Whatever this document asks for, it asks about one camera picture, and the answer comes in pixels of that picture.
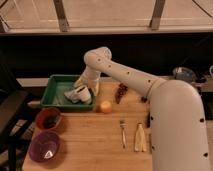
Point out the white cup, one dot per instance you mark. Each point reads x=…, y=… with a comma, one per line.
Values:
x=83, y=94

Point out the metal bowl on shelf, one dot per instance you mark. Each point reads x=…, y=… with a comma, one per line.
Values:
x=184, y=74

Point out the green plastic tray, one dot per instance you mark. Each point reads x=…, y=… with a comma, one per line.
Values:
x=54, y=94

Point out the orange fruit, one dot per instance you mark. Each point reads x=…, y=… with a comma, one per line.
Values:
x=106, y=107

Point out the orange bowl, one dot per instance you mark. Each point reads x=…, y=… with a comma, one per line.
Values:
x=48, y=118

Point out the dark grape bunch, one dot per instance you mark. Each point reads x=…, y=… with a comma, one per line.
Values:
x=121, y=91

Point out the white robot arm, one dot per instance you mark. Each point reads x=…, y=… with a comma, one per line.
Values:
x=178, y=129

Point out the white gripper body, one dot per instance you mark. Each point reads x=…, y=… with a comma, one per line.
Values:
x=90, y=77

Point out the black handled knife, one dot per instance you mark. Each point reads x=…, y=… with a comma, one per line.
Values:
x=148, y=121

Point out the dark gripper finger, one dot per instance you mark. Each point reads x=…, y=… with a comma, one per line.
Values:
x=78, y=83

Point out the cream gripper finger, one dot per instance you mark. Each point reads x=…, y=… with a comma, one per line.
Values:
x=96, y=90

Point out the white crumpled cloth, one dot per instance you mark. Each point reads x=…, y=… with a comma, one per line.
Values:
x=71, y=96

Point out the purple bowl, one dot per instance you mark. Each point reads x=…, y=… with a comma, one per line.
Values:
x=44, y=146

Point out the metal fork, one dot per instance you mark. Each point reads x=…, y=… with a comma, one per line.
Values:
x=122, y=126

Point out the black chair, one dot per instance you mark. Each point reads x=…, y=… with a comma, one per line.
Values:
x=13, y=100

